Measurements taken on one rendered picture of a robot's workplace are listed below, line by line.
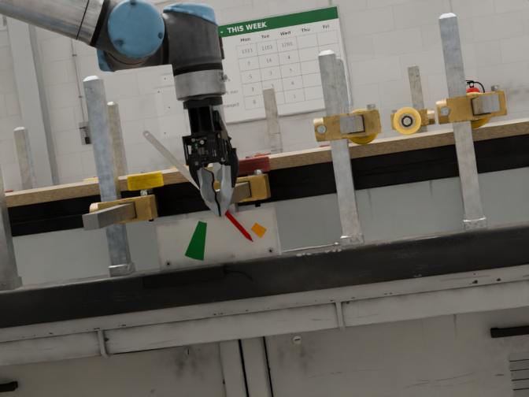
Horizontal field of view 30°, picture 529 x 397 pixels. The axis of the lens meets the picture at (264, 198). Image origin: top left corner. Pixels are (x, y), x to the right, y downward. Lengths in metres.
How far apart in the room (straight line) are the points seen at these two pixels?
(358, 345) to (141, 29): 1.04
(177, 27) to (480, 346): 1.06
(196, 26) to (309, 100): 7.48
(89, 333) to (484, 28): 7.37
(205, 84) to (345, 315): 0.62
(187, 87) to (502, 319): 0.97
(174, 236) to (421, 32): 7.26
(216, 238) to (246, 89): 7.26
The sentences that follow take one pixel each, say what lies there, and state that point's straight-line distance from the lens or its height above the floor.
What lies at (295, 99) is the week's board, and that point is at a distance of 9.23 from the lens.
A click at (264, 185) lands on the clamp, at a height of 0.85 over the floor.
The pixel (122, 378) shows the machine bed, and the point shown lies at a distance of 2.45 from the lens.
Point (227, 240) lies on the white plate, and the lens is 2.06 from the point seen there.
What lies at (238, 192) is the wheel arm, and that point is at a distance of 1.92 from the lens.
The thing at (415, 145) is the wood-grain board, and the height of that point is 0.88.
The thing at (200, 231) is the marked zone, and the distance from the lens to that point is 2.07.
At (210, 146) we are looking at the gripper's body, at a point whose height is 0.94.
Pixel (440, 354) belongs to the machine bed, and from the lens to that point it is 2.33.
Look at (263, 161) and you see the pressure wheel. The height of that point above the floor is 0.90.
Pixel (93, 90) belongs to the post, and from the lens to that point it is 2.13.
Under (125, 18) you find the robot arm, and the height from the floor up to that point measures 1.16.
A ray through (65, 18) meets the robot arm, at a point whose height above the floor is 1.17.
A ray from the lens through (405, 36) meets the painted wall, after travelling 9.21.
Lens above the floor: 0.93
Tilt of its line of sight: 3 degrees down
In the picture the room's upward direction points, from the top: 8 degrees counter-clockwise
